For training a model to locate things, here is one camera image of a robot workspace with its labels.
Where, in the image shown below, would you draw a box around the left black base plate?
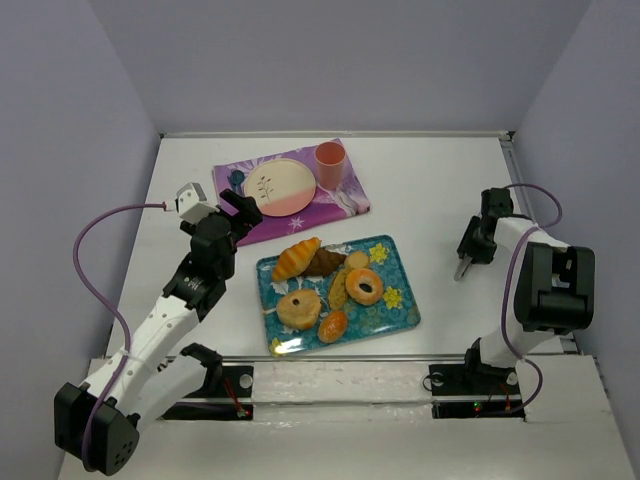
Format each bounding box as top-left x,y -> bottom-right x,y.
161,364 -> 254,421

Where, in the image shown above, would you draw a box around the tan ring donut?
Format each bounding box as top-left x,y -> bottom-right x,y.
276,289 -> 322,330

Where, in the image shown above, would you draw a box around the blue plastic spoon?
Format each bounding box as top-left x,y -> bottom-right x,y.
228,169 -> 246,195

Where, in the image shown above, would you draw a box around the orange sugared bun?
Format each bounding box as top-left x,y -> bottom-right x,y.
317,311 -> 348,344

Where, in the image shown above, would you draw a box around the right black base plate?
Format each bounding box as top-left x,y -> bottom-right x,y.
423,363 -> 525,419

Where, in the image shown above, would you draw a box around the metal tongs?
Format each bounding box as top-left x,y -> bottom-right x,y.
454,256 -> 473,282

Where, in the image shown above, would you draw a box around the small round tan bun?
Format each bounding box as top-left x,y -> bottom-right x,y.
344,251 -> 370,270

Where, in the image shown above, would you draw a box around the metal table rail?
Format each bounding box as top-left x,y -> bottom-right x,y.
164,353 -> 471,363

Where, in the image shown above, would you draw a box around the pink plastic cup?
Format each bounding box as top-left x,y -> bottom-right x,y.
314,141 -> 346,190

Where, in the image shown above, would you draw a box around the orange striped croissant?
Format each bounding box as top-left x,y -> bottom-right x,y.
272,237 -> 321,282

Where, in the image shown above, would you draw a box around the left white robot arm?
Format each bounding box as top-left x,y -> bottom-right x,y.
54,183 -> 263,476

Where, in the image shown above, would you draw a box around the teal floral tray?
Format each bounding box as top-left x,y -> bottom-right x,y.
256,235 -> 421,357

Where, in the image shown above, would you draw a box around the long seeded bread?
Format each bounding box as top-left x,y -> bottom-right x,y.
328,268 -> 349,311

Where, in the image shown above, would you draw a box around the purple floral cloth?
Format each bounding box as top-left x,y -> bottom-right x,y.
212,138 -> 371,246

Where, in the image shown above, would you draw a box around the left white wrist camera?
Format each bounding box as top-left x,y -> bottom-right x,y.
175,182 -> 208,224

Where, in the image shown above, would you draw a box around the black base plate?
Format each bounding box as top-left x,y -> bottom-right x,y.
161,364 -> 254,421
423,363 -> 525,419

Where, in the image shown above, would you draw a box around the cream pink round plate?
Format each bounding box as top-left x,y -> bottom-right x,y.
243,158 -> 317,217

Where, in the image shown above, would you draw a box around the orange glazed donut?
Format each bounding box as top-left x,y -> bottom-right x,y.
345,268 -> 384,306

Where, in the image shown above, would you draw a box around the dark chocolate bread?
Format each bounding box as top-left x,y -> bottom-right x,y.
302,248 -> 346,277

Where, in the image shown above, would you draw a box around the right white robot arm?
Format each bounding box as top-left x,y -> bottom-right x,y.
454,185 -> 596,378

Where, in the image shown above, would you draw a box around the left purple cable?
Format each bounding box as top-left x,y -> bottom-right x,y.
72,200 -> 169,471

